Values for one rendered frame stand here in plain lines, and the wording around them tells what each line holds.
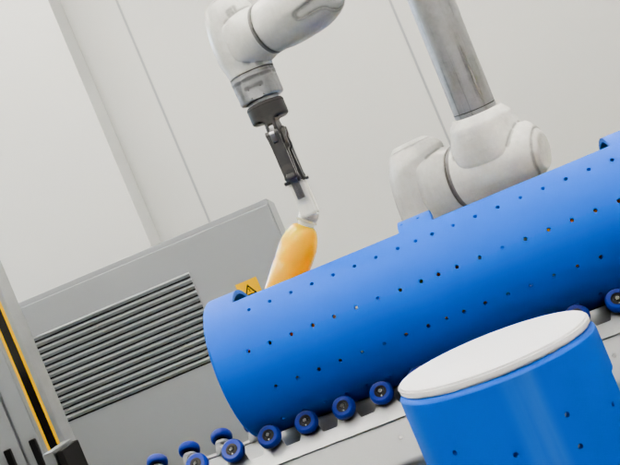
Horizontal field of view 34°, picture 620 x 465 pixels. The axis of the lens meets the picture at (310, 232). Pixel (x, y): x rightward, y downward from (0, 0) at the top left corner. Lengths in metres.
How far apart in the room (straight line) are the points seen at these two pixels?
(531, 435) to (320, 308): 0.64
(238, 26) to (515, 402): 0.95
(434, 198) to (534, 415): 1.17
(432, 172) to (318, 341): 0.70
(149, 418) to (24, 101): 1.68
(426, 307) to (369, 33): 3.03
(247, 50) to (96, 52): 2.94
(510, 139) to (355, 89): 2.42
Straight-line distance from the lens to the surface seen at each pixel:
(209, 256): 3.40
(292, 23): 1.86
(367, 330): 1.82
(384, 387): 1.87
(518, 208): 1.82
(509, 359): 1.31
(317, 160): 4.65
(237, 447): 1.93
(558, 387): 1.31
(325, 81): 4.69
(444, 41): 2.33
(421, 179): 2.41
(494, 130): 2.32
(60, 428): 2.48
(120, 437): 3.51
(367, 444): 1.88
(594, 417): 1.34
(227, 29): 1.94
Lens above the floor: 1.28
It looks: level
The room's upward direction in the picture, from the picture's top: 23 degrees counter-clockwise
